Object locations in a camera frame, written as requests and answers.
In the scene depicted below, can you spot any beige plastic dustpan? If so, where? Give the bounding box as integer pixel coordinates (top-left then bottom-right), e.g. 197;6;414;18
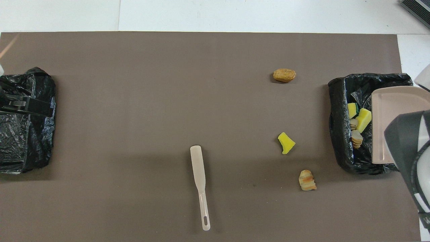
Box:
371;86;430;164

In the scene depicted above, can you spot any small yellow sponge piece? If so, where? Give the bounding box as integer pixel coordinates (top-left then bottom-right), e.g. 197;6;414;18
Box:
277;132;296;155

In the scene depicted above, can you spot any striped croissant piece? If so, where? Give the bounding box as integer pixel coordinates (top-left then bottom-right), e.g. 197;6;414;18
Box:
299;170;317;191

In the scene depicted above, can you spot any brown bread roll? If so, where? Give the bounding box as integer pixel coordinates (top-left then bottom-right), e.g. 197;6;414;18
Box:
273;69;297;83

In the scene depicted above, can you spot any beige hand brush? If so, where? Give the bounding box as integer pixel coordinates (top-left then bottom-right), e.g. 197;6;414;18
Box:
190;145;211;231

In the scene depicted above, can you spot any bin with black bag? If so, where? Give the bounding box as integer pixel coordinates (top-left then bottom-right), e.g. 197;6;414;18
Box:
0;67;56;174
328;73;424;175

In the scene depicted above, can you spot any dark grey ribbed device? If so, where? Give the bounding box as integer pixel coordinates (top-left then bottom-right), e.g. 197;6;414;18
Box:
400;0;430;29

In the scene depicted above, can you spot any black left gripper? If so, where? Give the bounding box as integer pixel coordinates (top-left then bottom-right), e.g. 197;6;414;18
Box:
0;89;54;117

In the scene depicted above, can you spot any brown table mat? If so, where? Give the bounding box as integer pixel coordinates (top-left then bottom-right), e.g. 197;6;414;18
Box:
0;32;421;242

